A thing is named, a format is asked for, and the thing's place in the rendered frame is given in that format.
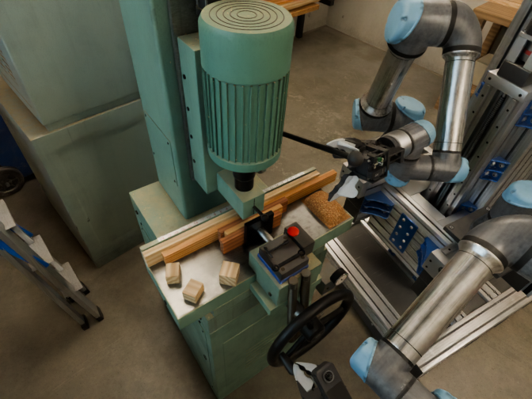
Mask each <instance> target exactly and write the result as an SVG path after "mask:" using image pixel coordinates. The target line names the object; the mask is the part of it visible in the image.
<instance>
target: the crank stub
mask: <svg viewBox="0 0 532 399"><path fill-rule="evenodd" d="M279 357H280V359H281V362H282V363H283V365H284V367H285V369H286V370H287V372H288V373H289V375H292V376H294V371H293V365H294V362H293V361H292V360H291V359H290V358H289V357H288V356H287V355H286V354H285V352H284V351H283V352H281V353H280V354H279Z"/></svg>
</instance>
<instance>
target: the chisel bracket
mask: <svg viewBox="0 0 532 399"><path fill-rule="evenodd" d="M217 184H218V190H219V191H220V193H221V194H222V195H223V196H224V198H225V199H226V200H227V201H228V203H229V204H230V205H231V206H232V208H233V209H234V210H235V211H236V212H237V213H238V214H239V215H240V217H241V218H242V219H247V218H248V217H250V216H252V215H254V214H256V213H257V212H256V211H255V210H254V209H253V206H256V207H257V208H259V209H260V210H261V211H262V210H263V209H264V192H263V191H262V190H261V188H260V187H259V186H258V185H257V184H256V183H255V182H254V183H253V188H252V189H251V190H250V191H248V192H240V191H238V190H237V189H236V188H235V187H234V175H233V171H230V170H228V169H224V170H222V171H220V172H217Z"/></svg>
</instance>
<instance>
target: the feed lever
mask: <svg viewBox="0 0 532 399"><path fill-rule="evenodd" d="M283 137H285V138H288V139H292V140H294V141H296V142H299V143H303V144H305V145H307V146H311V147H314V148H316V149H319V150H323V151H325V152H328V153H330V154H334V155H336V156H339V157H341V158H345V159H347V160H348V164H349V165H350V166H352V167H358V166H360V165H362V164H363V160H364V156H363V154H362V153H361V152H359V151H357V150H354V151H352V152H351V153H347V152H344V151H342V150H338V149H335V148H332V147H330V146H326V145H323V144H320V143H318V142H314V141H311V140H309V139H304V138H302V137H300V136H297V135H293V134H291V133H288V132H285V131H284V132H283Z"/></svg>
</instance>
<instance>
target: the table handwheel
mask: <svg viewBox="0 0 532 399"><path fill-rule="evenodd" d="M341 300H343V301H342V303H341V304H340V306H339V307H338V308H337V309H335V310H334V311H333V312H331V313H329V314H328V315H326V316H324V317H323V318H321V319H318V318H317V315H318V314H319V313H321V312H322V311H323V310H325V309H327V308H328V307H330V306H331V305H333V304H335V303H337V302H339V301H341ZM353 301H354V295H353V293H352V292H351V291H350V290H349V289H339V290H335V291H333V292H330V293H328V294H327V295H325V296H323V297H321V298H319V299H318V300H317V301H316V302H314V303H312V304H311V305H310V306H308V307H307V308H306V309H304V307H303V306H302V305H301V303H300V302H299V301H298V300H297V310H296V311H295V313H294V317H295V318H294V319H293V320H292V321H291V322H290V323H289V324H288V325H287V326H286V327H285V328H284V329H283V331H282V332H281V333H280V334H279V335H278V336H277V337H276V339H275V340H274V342H273V343H272V345H271V347H270V348H269V350H268V354H267V361H268V364H269V365H270V366H272V367H282V366H283V363H282V362H281V359H280V357H279V354H280V352H281V351H282V350H283V348H284V347H285V346H286V344H287V343H288V342H289V341H290V340H291V338H292V337H293V336H294V335H295V334H296V333H297V332H298V331H300V332H301V334H302V335H301V336H300V337H299V338H298V340H297V341H296V342H295V343H294V345H293V346H292V347H291V348H290V349H289V350H288V351H287V352H286V353H285V354H286V355H287V356H288V357H289V358H290V359H291V360H292V361H295V360H296V359H297V358H299V357H301V356H302V355H304V354H305V353H307V352H308V351H309V350H310V349H311V348H313V347H314V346H315V345H317V344H318V343H319V342H320V341H321V340H323V339H324V338H325V337H326V336H327V335H328V334H329V333H330V332H331V331H332V330H333V329H334V328H335V327H336V326H337V325H338V324H339V323H340V322H341V320H342V319H343V318H344V316H345V315H346V314H347V312H348V311H349V310H350V308H351V306H352V303H353Z"/></svg>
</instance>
